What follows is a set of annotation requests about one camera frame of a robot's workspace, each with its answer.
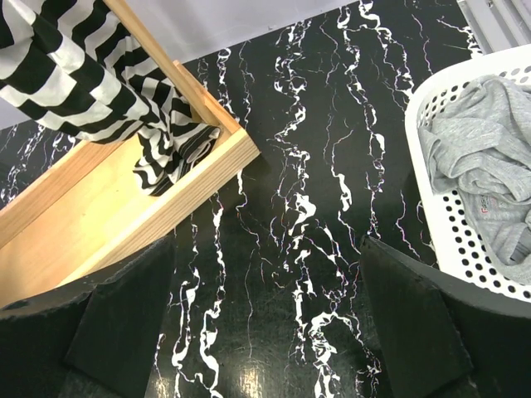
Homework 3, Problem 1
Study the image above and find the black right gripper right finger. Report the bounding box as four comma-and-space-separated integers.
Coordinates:
360, 237, 530, 397

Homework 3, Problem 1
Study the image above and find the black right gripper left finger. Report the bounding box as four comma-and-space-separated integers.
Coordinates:
1, 236, 176, 397

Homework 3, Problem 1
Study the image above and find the grey tank top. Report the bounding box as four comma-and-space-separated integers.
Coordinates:
419, 75, 530, 284

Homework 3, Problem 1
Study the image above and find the black white striped tank top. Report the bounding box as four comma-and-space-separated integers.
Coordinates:
1, 1, 221, 196

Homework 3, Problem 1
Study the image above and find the white perforated plastic basket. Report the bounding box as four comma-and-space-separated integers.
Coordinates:
405, 44, 530, 303

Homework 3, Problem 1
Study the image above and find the wooden clothes rack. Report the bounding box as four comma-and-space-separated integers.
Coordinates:
1, 1, 260, 306

